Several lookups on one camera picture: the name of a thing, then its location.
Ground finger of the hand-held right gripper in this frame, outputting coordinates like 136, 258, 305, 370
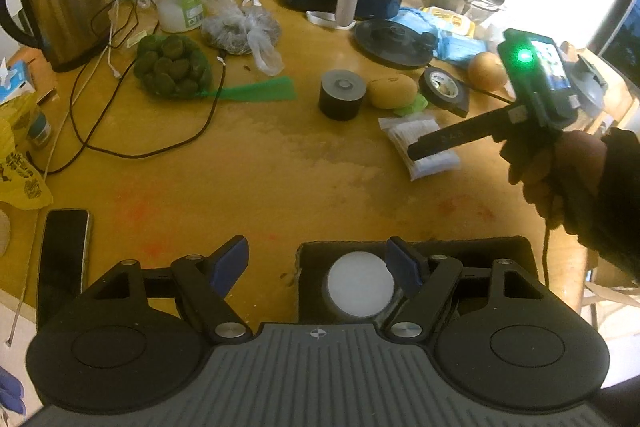
406, 103, 529, 162

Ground light blue plastic wrap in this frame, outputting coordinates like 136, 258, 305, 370
397, 6, 444, 34

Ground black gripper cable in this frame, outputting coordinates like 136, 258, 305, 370
541, 227, 555, 290

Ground clear blender jar grey lid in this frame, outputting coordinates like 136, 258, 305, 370
565, 54, 610, 128

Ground black kettle base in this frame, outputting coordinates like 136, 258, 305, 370
354, 18, 439, 68

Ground dark monitor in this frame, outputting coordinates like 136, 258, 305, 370
585, 0, 640, 78

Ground green tube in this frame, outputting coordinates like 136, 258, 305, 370
392, 96, 431, 118

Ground person's right hand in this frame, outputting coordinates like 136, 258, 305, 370
507, 129, 608, 234

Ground blue tissue pack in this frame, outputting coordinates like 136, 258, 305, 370
434, 34, 489, 63

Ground blue tissue box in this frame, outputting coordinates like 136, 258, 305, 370
0, 59, 37, 106

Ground person's right forearm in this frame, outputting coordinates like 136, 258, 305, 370
575, 127, 640, 285

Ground green net bag of fruit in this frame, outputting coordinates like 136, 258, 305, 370
135, 34, 299, 104

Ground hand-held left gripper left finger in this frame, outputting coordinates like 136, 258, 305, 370
80, 235, 251, 344

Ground black smartphone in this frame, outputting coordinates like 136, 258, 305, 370
36, 208, 94, 324

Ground blue object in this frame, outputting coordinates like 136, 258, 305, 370
0, 366, 27, 414

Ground wooden desktop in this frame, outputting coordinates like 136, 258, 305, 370
0, 0, 601, 333

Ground black kettle base cable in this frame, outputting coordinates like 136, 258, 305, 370
469, 88, 517, 104

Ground black cylinder grey top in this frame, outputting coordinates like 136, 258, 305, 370
319, 69, 365, 122

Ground short white charging cable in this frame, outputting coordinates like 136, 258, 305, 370
102, 0, 124, 80

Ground small glass jar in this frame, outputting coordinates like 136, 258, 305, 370
25, 109, 53, 148

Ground clear bag dark contents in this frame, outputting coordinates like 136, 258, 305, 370
200, 0, 286, 78

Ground long white charging cable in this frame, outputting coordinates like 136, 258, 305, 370
5, 0, 126, 349

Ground black cardboard box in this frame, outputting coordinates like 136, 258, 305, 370
295, 235, 546, 324

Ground black tape roll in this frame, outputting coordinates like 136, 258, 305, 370
418, 68, 469, 110

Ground white cup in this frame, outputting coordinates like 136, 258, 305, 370
326, 251, 396, 319

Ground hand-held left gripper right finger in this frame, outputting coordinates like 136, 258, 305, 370
382, 236, 551, 343

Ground yellow bread roll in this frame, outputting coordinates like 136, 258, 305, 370
367, 75, 419, 110

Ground cotton swab pack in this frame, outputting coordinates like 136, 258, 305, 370
378, 114, 461, 182

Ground yellow plastic bag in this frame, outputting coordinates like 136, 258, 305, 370
0, 94, 54, 210

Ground brown potato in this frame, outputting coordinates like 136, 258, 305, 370
467, 52, 509, 92

